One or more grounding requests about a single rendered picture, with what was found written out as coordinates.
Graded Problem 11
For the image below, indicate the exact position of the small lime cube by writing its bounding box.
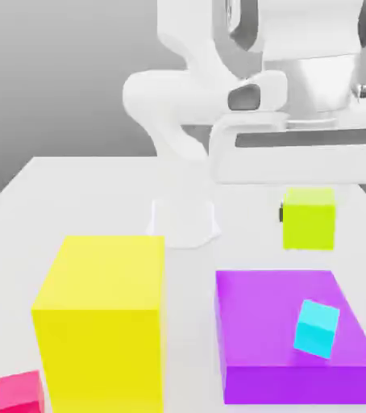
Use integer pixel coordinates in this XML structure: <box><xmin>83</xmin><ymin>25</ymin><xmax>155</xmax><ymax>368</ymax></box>
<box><xmin>281</xmin><ymin>187</ymin><xmax>336</xmax><ymax>252</ymax></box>

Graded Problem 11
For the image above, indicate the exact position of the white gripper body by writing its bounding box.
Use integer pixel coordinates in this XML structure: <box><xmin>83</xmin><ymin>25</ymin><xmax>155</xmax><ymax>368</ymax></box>
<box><xmin>208</xmin><ymin>112</ymin><xmax>366</xmax><ymax>186</ymax></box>

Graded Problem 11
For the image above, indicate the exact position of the large purple box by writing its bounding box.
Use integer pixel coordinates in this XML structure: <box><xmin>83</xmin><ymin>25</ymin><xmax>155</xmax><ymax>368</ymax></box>
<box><xmin>214</xmin><ymin>269</ymin><xmax>366</xmax><ymax>407</ymax></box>

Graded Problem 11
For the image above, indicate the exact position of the small cyan cube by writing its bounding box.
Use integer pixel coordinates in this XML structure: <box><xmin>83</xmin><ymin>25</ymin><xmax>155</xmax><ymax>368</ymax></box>
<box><xmin>293</xmin><ymin>298</ymin><xmax>341</xmax><ymax>361</ymax></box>

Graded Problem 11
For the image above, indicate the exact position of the large yellow box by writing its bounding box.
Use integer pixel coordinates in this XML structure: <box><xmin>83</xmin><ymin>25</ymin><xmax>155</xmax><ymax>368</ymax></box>
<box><xmin>31</xmin><ymin>235</ymin><xmax>167</xmax><ymax>413</ymax></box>

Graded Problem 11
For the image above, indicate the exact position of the small pink cube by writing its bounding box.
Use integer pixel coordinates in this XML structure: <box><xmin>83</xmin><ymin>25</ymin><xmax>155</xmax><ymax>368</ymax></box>
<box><xmin>0</xmin><ymin>369</ymin><xmax>46</xmax><ymax>413</ymax></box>

